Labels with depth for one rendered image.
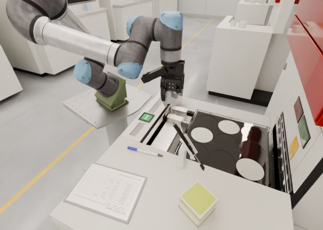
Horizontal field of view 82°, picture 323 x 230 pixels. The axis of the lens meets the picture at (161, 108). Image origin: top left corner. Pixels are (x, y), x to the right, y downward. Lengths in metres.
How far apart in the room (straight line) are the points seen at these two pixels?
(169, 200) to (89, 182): 0.26
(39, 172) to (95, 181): 1.52
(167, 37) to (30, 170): 1.90
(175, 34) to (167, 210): 0.53
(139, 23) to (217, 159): 0.59
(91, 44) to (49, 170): 1.64
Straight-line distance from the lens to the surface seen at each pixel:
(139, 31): 0.66
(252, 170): 0.83
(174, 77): 0.71
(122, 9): 5.14
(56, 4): 0.85
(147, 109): 0.93
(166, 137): 0.89
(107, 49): 0.65
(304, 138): 0.73
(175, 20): 0.63
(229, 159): 0.83
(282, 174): 0.81
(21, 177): 2.22
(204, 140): 0.87
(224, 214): 0.62
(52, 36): 0.73
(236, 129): 0.97
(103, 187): 0.66
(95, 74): 1.08
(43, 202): 1.95
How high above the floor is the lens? 1.51
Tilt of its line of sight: 36 degrees down
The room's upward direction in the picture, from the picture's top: straight up
